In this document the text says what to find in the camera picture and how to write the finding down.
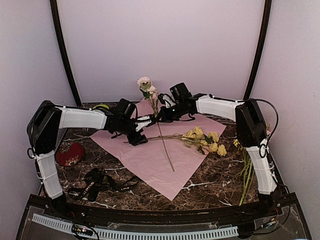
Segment yellow daisy bunch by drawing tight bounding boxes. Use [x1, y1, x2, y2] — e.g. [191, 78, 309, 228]
[135, 126, 227, 160]

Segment black printed ribbon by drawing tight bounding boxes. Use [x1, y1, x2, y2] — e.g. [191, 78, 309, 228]
[67, 168, 140, 202]

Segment green plastic bowl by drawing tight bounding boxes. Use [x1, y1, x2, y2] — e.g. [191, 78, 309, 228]
[92, 104, 110, 110]

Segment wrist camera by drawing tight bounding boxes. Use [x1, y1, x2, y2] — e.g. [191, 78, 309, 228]
[115, 98, 136, 119]
[169, 82, 192, 103]

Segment red floral dish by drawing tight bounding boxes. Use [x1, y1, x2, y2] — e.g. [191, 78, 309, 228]
[56, 142, 84, 167]

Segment white slotted cable duct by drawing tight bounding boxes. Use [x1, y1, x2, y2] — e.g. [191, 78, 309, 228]
[31, 213, 239, 240]

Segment small yellow filler flowers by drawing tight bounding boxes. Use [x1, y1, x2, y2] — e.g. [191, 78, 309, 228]
[233, 139, 254, 206]

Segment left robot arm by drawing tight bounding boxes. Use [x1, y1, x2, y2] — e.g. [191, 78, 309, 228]
[27, 98, 156, 218]

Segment right black frame post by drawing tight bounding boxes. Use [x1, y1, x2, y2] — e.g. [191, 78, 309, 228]
[243, 0, 273, 100]

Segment black frame post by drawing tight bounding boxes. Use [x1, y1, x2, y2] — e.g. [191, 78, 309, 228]
[49, 0, 82, 107]
[243, 0, 273, 100]

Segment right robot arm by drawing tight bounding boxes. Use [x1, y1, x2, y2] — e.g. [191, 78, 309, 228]
[158, 93, 277, 196]

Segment black front rail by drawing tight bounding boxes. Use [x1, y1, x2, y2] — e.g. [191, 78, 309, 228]
[27, 193, 298, 227]

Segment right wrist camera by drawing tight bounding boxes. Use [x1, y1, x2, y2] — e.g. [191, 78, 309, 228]
[169, 82, 192, 103]

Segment pink wrapping paper sheet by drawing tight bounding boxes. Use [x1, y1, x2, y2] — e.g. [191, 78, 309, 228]
[91, 114, 226, 201]

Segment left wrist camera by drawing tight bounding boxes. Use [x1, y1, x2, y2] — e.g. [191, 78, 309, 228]
[115, 98, 136, 119]

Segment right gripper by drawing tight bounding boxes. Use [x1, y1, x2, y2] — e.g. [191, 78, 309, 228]
[155, 101, 186, 123]

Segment left black frame post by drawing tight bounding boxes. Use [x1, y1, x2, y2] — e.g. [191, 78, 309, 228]
[49, 0, 82, 107]

